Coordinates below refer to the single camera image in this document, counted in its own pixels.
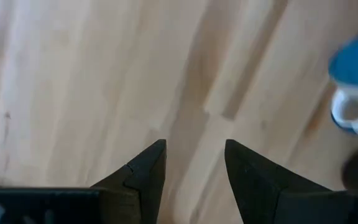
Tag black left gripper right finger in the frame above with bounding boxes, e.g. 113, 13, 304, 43
224, 139, 331, 224

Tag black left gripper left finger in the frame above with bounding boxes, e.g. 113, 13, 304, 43
91, 139, 168, 224

